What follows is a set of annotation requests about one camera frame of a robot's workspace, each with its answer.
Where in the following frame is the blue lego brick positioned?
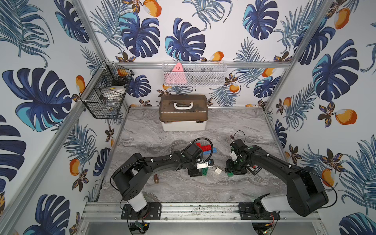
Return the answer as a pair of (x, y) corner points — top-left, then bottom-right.
(203, 148), (217, 156)

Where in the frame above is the black wire basket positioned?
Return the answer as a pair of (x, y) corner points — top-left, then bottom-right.
(79, 61), (134, 119)

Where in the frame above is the white mesh wall basket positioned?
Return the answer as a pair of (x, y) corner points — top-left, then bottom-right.
(162, 61), (227, 87)

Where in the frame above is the pink triangle card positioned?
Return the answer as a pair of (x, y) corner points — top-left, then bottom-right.
(165, 62), (187, 86)

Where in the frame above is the brown lidded storage box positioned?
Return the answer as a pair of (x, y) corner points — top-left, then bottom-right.
(159, 95), (208, 132)

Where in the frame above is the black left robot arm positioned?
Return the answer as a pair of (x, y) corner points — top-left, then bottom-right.
(110, 137), (214, 212)

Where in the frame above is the red lego brick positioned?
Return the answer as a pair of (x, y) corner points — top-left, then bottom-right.
(196, 143), (212, 152)

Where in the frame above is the white object in basket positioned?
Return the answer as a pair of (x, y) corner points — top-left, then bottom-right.
(99, 86), (126, 103)

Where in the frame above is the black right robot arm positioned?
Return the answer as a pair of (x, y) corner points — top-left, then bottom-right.
(225, 139), (329, 217)

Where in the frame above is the small white lego brick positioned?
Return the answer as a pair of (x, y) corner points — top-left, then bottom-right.
(215, 167), (222, 175)

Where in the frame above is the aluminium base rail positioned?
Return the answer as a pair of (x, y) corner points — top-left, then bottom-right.
(81, 203), (321, 222)

